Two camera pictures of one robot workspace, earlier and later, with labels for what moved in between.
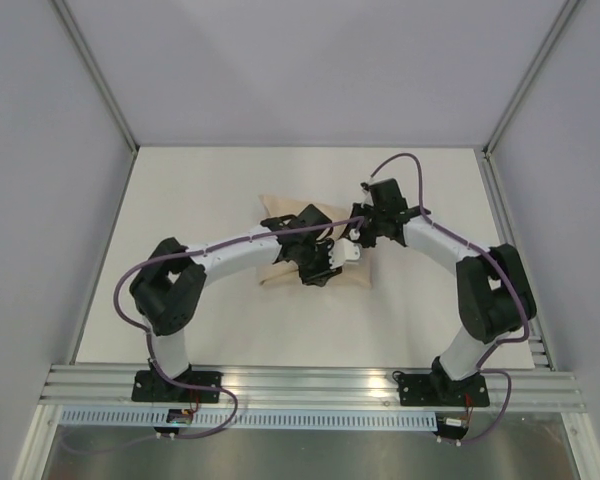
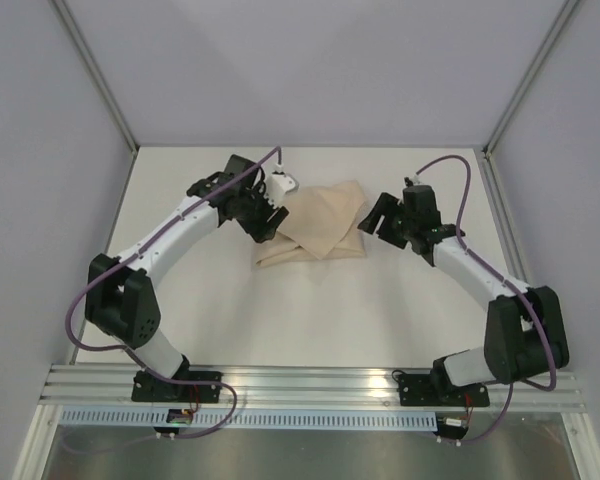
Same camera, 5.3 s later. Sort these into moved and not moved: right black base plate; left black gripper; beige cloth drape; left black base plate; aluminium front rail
Moved: left black gripper; beige cloth drape
Not moved: aluminium front rail; left black base plate; right black base plate
